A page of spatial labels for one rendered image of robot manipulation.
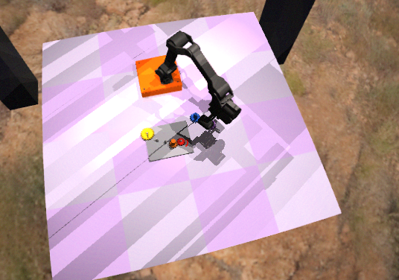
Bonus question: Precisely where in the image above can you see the orange gear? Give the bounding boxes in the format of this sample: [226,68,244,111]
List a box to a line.
[169,139,178,148]

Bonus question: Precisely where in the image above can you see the blue gear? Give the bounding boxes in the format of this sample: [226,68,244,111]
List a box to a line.
[190,112,200,123]

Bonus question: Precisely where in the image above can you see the yellow gear with black stripe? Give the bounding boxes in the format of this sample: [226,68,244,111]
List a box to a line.
[141,128,154,141]

